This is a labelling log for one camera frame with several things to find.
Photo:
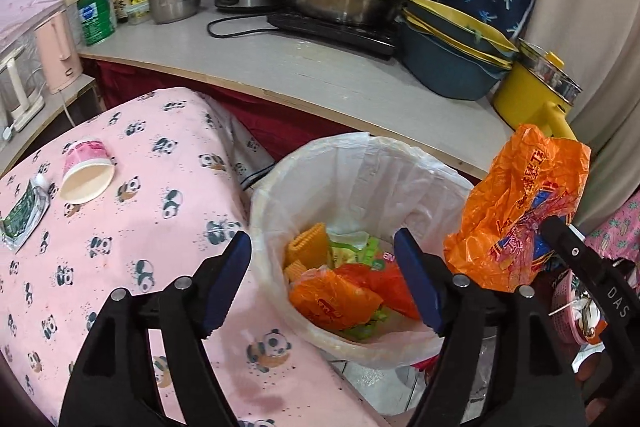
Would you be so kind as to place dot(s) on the red-orange plastic bag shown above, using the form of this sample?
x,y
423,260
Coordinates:
x,y
397,289

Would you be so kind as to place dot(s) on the yellow-labelled jar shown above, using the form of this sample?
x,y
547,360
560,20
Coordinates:
x,y
140,4

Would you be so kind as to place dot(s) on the pink panda print blanket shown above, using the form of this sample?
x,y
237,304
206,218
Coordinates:
x,y
150,227

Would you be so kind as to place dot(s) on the small green packet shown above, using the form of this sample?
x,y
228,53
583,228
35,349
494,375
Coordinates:
x,y
22,217

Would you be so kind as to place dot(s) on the person's right hand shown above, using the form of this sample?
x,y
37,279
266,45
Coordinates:
x,y
587,369

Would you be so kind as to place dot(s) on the pink electric kettle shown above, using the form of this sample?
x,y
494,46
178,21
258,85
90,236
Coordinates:
x,y
57,52

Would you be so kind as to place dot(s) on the black induction cooker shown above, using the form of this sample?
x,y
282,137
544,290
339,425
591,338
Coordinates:
x,y
340,34

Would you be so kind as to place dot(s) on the yellow electric pot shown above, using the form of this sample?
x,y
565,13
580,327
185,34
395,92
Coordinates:
x,y
525,99

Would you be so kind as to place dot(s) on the white glass kettle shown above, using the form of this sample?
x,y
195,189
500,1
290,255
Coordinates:
x,y
20,87

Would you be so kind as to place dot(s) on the large blue basin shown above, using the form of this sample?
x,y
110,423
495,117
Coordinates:
x,y
445,74

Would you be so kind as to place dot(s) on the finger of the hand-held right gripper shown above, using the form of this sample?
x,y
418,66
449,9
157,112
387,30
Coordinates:
x,y
567,242

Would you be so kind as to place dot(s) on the orange foam net sleeve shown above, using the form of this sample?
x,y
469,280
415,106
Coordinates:
x,y
307,244

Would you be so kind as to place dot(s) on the yellow foam net sleeve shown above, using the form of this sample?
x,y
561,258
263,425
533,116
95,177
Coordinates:
x,y
295,271

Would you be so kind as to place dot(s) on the orange printed plastic bag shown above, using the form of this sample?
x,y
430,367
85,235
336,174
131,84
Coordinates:
x,y
510,207

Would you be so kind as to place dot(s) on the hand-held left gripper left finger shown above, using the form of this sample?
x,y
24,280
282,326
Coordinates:
x,y
225,279

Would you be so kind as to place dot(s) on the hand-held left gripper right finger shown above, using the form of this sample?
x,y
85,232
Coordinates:
x,y
420,279

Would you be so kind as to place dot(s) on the small steel pot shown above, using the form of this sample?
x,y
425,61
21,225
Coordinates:
x,y
172,4

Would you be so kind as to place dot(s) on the pink plastic basket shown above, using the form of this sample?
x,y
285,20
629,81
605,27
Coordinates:
x,y
565,307

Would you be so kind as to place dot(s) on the pink paper cup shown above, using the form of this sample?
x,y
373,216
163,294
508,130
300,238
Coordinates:
x,y
85,172

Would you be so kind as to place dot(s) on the blue basin yellow inside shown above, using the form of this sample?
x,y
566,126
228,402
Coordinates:
x,y
500,61
450,24

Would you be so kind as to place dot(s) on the beige curtain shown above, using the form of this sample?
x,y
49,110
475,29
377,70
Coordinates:
x,y
590,32

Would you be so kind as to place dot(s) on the pink pineapple print cloth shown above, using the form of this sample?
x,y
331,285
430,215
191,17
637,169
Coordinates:
x,y
612,237

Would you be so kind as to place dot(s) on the green tin can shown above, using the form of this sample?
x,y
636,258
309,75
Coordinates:
x,y
97,19

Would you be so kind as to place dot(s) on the yellow-green tissue wrapper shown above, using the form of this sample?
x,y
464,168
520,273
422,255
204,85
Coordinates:
x,y
370,252

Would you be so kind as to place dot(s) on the white-lined waste bin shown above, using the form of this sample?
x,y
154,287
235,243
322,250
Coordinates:
x,y
400,167

